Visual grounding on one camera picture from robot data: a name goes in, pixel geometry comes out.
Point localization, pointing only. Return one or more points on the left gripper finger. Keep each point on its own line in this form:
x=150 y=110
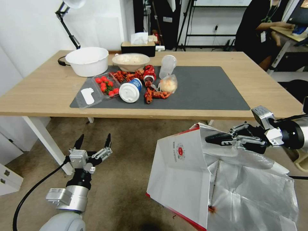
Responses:
x=78 y=144
x=106 y=148

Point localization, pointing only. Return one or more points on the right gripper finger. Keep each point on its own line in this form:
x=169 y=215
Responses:
x=235 y=143
x=221 y=136

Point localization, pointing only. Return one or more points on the white foil-lined delivery bag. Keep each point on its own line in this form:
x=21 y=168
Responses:
x=183 y=178

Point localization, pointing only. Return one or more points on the red food scrap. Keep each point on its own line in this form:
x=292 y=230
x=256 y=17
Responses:
x=213 y=209

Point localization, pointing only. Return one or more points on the bun in clear plastic bag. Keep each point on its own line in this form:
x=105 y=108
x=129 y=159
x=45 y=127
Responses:
x=169 y=84

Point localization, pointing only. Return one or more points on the beige paper food bowl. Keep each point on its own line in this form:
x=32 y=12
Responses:
x=131 y=60

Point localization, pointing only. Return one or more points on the dark grey table mat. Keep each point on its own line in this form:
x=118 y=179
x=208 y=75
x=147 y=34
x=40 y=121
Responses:
x=204 y=91

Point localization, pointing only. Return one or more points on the clear plastic clamshell box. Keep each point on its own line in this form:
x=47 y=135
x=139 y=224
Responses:
x=83 y=96

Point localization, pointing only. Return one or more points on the white clamshell label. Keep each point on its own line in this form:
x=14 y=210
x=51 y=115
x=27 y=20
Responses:
x=87 y=96

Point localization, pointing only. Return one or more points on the red cherry tomato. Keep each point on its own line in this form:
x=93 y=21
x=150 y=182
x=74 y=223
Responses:
x=98 y=80
x=111 y=93
x=103 y=89
x=110 y=83
x=103 y=84
x=104 y=78
x=116 y=90

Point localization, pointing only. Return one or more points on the black chair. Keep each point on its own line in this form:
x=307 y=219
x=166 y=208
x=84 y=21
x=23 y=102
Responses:
x=294 y=90

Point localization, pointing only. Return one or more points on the blue paper cup white lid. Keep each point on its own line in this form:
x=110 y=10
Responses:
x=130 y=91

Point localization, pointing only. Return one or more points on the wooden table with white legs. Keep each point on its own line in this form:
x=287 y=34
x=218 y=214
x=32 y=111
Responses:
x=240 y=72

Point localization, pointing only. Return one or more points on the red crayfish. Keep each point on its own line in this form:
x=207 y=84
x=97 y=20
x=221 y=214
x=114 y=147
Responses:
x=130 y=76
x=162 y=94
x=119 y=75
x=139 y=72
x=149 y=84
x=149 y=95

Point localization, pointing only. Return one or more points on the white drawer cabinet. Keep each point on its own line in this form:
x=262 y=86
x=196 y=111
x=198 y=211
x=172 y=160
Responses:
x=9 y=179

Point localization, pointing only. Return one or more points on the large white plastic bowl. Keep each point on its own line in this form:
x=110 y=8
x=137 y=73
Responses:
x=86 y=60

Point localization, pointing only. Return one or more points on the crushed red soda can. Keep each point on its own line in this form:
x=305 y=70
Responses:
x=149 y=72

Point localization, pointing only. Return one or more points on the clear plastic cup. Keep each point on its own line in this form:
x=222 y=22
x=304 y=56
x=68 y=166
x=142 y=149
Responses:
x=167 y=66

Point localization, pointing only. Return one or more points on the person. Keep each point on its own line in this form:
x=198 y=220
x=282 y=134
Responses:
x=250 y=31

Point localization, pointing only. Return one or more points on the black tissue box wooden lid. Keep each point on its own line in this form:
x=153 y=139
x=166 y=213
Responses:
x=138 y=49

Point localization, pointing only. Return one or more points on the wooden side desk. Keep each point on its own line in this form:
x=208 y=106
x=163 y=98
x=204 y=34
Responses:
x=284 y=32

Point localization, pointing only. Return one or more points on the white power strip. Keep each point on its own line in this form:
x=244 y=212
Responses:
x=160 y=48

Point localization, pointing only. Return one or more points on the black desk lamp white shade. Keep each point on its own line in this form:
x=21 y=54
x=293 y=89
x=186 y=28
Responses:
x=69 y=31

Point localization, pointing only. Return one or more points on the white tissue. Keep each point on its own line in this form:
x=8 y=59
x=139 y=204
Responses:
x=139 y=38

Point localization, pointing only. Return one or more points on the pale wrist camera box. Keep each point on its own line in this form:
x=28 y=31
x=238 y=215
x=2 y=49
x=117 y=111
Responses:
x=262 y=116
x=77 y=158

